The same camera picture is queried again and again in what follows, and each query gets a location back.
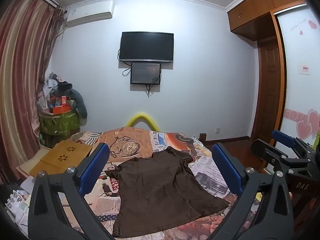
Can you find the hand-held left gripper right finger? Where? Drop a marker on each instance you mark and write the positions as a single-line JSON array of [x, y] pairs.
[[226, 167]]

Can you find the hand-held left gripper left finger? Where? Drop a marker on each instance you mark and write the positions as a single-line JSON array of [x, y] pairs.
[[96, 165]]

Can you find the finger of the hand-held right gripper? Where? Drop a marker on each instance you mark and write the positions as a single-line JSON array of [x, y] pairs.
[[265, 150], [285, 137]]

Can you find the brown t-shirt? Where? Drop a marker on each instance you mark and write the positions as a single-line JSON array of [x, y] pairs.
[[162, 187]]

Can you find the pile of clothes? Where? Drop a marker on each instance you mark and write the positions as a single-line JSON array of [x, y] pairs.
[[51, 85]]

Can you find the wooden lap desk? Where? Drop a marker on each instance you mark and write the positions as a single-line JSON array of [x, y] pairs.
[[62, 157]]

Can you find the bed with patterned sheet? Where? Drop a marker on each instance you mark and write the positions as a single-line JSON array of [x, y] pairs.
[[130, 147]]

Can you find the white heart-print sliding door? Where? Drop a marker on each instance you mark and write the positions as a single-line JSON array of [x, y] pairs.
[[300, 100]]

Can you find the brown wooden door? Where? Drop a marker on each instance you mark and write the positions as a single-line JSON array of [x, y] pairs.
[[268, 92]]

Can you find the green patterned storage box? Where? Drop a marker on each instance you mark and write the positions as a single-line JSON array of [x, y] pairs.
[[60, 123]]

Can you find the grey plush toy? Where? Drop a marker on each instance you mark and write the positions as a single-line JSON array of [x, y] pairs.
[[77, 102]]

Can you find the yellow foam arch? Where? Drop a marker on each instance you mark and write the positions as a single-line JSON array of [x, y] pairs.
[[142, 117]]

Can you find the orange box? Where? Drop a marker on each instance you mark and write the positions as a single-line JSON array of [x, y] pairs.
[[60, 109]]

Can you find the pile of papers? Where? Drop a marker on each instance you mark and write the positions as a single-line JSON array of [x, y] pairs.
[[18, 205]]

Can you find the small black monitor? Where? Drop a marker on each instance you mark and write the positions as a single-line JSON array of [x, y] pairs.
[[145, 73]]

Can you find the striped red curtain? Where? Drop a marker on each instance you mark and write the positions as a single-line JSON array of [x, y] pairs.
[[22, 67]]

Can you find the wooden overhead cabinet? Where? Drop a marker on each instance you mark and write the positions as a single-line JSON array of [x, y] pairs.
[[255, 10]]

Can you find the white air conditioner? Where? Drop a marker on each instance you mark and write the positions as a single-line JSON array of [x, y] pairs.
[[87, 12]]

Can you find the wooden bed post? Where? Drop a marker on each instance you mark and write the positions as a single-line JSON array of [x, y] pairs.
[[202, 138]]

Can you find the white wall outlet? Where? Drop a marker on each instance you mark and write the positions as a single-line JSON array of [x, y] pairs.
[[217, 130]]

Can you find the black wall television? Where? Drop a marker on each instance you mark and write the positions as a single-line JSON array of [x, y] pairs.
[[147, 46]]

